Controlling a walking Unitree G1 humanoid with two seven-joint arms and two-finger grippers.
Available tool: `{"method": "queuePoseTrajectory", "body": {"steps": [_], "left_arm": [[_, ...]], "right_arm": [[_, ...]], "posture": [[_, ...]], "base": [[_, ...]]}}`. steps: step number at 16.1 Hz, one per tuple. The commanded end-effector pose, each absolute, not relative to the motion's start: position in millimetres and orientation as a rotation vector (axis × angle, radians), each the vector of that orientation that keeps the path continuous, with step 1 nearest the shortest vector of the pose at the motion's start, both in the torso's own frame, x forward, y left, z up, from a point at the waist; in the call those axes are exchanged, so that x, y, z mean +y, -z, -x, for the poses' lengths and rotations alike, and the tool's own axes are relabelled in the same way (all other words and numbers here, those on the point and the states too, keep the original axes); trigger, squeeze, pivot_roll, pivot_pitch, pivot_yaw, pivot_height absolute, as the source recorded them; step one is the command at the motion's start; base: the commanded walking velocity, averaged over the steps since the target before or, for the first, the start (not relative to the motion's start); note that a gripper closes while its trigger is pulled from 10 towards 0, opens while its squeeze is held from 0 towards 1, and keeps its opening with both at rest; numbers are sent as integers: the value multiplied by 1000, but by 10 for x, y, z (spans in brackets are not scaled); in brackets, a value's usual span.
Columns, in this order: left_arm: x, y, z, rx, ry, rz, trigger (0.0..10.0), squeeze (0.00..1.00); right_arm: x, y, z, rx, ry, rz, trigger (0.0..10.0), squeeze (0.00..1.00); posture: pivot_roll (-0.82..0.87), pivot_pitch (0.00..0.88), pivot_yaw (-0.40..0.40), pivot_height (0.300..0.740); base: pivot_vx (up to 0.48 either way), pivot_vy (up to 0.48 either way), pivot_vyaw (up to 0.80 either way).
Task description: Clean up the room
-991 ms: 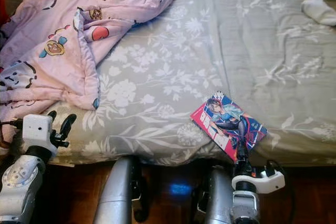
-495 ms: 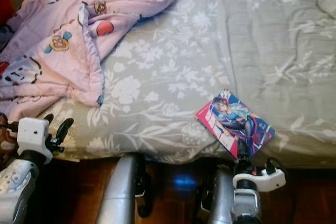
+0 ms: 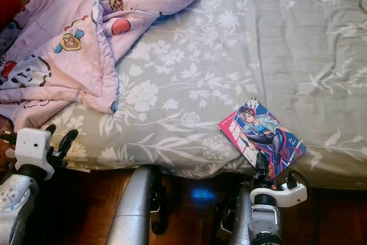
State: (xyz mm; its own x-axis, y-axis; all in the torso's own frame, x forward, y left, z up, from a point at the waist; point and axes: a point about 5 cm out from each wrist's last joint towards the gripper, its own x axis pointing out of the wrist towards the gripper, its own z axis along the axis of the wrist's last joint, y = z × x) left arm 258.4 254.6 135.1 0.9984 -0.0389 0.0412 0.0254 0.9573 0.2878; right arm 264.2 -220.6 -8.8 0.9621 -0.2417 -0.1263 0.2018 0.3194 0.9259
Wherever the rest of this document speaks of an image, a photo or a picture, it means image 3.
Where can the silver robot left leg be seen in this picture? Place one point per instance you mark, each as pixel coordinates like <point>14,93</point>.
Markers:
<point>129,210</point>

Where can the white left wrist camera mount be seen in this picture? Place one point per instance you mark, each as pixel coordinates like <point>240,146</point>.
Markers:
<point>31,147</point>

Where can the colourful comic book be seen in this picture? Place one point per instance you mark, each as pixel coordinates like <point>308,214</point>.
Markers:
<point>261,135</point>

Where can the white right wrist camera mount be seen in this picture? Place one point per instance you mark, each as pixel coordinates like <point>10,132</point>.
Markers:
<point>278,198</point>

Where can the pink cartoon bear blanket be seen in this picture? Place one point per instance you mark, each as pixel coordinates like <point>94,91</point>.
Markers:
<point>57,55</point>

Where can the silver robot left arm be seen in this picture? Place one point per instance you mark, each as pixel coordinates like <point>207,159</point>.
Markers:
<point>17,210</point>

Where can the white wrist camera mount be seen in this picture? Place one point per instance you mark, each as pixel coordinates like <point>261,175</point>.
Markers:
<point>278,198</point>
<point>31,147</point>

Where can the grey floral bed sheet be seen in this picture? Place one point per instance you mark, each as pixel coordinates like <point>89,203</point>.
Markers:
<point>235,55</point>

